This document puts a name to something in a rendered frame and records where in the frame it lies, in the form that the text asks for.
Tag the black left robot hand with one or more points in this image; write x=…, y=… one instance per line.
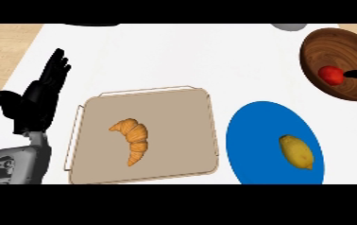
x=39, y=99

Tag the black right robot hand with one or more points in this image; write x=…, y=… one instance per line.
x=352, y=74

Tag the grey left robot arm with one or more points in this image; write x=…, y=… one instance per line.
x=23, y=162

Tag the brown wooden bowl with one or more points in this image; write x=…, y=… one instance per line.
x=325, y=52

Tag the blue plate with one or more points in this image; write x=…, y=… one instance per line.
x=265, y=131

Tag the grey round object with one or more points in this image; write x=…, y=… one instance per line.
x=290, y=26

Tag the orange croissant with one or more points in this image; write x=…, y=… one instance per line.
x=135, y=137

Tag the yellow lemon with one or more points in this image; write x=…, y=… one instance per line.
x=297, y=151

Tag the beige tray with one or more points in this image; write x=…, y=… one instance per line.
x=176, y=131

